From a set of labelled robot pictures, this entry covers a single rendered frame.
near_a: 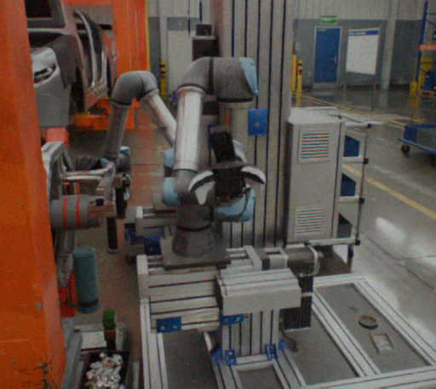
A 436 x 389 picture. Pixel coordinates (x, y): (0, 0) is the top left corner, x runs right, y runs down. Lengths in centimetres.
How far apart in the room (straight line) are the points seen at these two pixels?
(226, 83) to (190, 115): 16
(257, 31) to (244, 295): 89
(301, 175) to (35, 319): 99
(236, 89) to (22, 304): 84
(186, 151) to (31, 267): 50
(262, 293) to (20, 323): 72
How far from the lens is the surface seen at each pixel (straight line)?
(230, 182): 94
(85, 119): 538
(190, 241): 145
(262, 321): 192
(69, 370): 213
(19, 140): 112
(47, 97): 430
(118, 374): 147
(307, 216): 170
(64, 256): 202
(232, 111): 134
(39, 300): 127
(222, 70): 132
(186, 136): 121
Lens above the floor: 150
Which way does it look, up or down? 16 degrees down
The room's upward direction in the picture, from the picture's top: straight up
